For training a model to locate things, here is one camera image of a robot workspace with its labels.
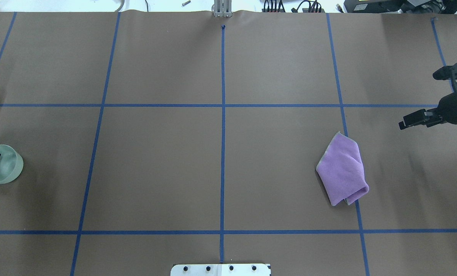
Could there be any purple cloth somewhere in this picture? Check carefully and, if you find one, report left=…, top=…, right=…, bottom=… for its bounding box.
left=316, top=131, right=370, bottom=207

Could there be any white pillar with base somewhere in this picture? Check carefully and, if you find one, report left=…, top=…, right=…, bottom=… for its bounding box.
left=170, top=263, right=272, bottom=276

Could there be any small electronics board far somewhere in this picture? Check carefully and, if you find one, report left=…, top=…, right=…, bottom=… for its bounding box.
left=262, top=0, right=286, bottom=13

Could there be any green ceramic bowl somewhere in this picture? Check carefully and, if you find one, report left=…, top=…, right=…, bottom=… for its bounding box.
left=0, top=145, right=24, bottom=184

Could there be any aluminium frame post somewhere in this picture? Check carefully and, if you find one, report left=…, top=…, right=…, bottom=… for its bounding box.
left=211, top=0, right=233, bottom=18

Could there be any small electronics board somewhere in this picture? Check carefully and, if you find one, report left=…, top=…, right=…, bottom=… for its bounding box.
left=262, top=0, right=286, bottom=13
left=291, top=0, right=325, bottom=13

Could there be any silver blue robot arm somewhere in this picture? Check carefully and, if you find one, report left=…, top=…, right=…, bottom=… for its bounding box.
left=399, top=88, right=457, bottom=130

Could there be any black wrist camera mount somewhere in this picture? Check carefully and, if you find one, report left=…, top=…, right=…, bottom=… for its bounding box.
left=432, top=63, right=457, bottom=93

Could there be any small electronics board near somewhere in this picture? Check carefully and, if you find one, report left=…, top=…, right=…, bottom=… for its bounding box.
left=291, top=0, right=325, bottom=13

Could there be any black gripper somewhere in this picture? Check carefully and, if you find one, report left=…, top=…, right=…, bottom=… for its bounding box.
left=399, top=93, right=457, bottom=130

